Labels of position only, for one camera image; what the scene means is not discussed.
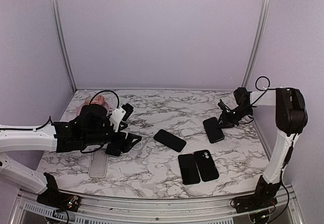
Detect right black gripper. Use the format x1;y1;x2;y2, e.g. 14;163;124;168
215;105;252;129

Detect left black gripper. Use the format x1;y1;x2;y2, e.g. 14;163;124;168
83;119;142;153

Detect black phone case camera cutouts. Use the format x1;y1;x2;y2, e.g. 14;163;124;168
203;117;225;144

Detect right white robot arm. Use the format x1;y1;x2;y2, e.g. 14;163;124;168
218;87;308;208

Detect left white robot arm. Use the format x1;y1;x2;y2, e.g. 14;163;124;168
1;104;142;206

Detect clear magsafe phone case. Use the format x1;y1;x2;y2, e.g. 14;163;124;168
128;142;143;154

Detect phone with white edge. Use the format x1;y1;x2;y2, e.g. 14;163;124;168
105;143;122;157

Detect black phone upper centre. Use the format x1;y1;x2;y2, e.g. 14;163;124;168
153;129;186;153

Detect black phone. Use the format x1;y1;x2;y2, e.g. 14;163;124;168
178;154;200;185
153;129;186;153

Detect grey silicone phone case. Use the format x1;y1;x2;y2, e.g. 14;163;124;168
88;151;108;178

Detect black phone lower centre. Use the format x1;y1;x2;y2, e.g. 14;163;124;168
178;154;200;185

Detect patterned red bowl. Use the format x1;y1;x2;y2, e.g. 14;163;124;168
85;95;106;106

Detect pink plate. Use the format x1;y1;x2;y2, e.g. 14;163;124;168
75;102;109;116

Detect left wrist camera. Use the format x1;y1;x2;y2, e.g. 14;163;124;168
109;103;134;133

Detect black cased phone dual camera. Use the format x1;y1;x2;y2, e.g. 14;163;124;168
193;150;219;182

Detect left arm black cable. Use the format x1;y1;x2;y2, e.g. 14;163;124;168
0;89;121;154

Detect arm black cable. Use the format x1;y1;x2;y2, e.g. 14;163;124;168
249;76;271;108
0;89;121;154

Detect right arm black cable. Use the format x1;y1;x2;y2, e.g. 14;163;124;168
249;76;271;108

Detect front aluminium rail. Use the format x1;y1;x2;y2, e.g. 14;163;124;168
10;183;304;224

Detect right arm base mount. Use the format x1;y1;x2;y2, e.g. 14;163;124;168
231;183;281;213

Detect right aluminium frame post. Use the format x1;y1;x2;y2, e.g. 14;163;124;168
241;0;270;87

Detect aluminium frame post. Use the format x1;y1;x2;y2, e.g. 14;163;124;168
50;0;77;93
241;0;270;87

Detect left aluminium frame post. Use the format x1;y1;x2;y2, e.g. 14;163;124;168
50;0;77;93

